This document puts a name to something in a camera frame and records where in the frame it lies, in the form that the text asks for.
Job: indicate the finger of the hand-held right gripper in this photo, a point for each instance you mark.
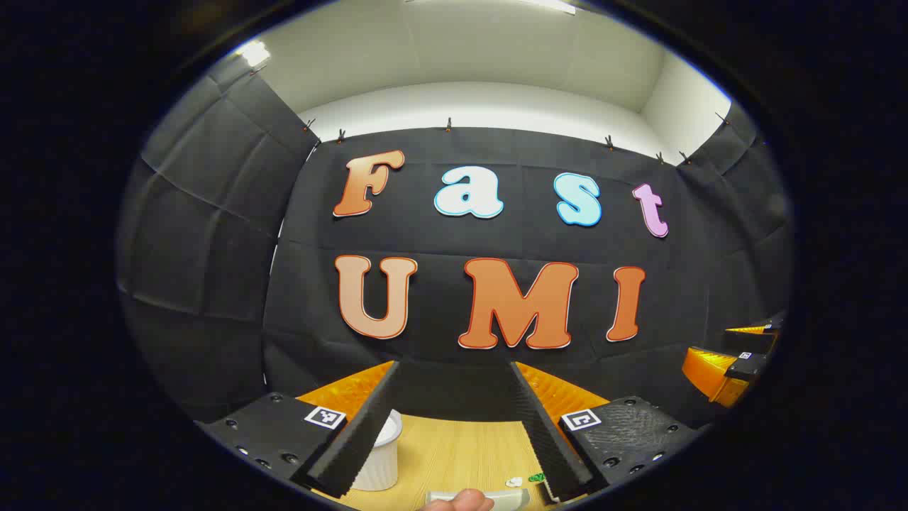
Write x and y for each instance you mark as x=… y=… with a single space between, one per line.
x=713 y=372
x=753 y=329

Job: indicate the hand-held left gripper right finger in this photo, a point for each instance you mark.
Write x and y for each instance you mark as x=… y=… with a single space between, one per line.
x=543 y=440

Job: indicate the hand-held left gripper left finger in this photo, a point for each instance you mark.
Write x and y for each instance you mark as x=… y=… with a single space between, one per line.
x=362 y=433

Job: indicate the white ribbed garbage bin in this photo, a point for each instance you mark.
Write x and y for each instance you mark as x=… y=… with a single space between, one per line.
x=379 y=465

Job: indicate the grey plastic dustpan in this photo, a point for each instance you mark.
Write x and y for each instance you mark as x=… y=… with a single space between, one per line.
x=509 y=499

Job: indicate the wooden desktop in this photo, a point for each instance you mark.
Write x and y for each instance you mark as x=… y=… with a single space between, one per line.
x=461 y=454

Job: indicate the row of black clips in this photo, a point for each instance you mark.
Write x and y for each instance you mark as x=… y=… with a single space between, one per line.
x=448 y=126

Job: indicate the ceiling light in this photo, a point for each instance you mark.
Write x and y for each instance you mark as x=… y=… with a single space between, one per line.
x=553 y=6
x=255 y=53

